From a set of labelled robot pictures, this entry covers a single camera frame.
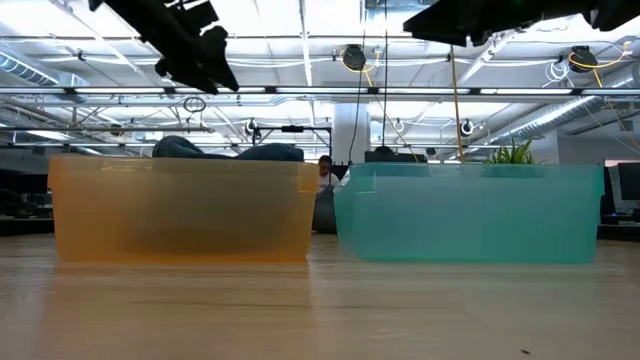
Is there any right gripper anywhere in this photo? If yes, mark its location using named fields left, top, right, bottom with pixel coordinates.
left=402, top=0, right=599, bottom=48

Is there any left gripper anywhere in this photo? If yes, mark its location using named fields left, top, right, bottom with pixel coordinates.
left=88, top=0, right=240, bottom=96

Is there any blue denim baseball cap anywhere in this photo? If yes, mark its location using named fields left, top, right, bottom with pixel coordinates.
left=151, top=134, right=306, bottom=163

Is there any long ceiling light strip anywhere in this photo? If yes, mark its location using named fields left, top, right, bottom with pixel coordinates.
left=0, top=85, right=640, bottom=97

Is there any small potted green plant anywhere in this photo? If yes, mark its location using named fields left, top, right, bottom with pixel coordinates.
left=483, top=138, right=540, bottom=165

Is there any person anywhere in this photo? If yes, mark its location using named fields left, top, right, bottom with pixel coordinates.
left=316, top=154, right=341, bottom=196

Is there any teal translucent plastic bin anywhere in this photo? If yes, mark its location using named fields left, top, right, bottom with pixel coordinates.
left=333, top=161, right=605, bottom=265

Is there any dark grey chair back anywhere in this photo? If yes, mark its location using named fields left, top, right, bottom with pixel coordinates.
left=312, top=192, right=339, bottom=235

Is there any black computer monitor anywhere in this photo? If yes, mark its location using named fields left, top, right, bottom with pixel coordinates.
left=602, top=159, right=640, bottom=211

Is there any yellow hanging power cable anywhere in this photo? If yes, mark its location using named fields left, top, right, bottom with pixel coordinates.
left=449, top=44, right=466, bottom=164

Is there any black hanging cable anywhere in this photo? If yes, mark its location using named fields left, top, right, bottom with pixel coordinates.
left=382, top=0, right=389, bottom=152

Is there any black ceiling cable reel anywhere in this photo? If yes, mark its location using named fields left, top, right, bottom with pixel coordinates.
left=341, top=43, right=369, bottom=73
left=568, top=44, right=599, bottom=75

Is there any black neighbouring rig frame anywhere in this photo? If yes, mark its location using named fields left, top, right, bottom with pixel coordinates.
left=251, top=124, right=334, bottom=162

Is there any silver ceiling air duct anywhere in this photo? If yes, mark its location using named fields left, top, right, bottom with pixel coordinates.
left=479, top=64, right=640, bottom=147

